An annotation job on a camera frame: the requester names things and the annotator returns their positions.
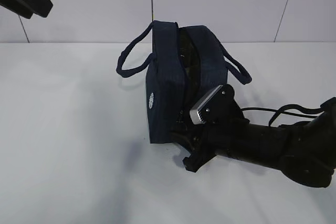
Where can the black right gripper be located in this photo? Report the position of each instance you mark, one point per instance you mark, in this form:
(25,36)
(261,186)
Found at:
(204,142)

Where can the navy blue lunch bag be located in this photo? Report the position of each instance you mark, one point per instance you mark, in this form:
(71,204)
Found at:
(184,64)

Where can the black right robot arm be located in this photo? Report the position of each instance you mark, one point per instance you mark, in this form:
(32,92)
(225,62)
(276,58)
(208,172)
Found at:
(304,152)

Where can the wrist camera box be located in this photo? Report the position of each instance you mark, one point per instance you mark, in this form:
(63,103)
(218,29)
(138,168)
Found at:
(217,107)

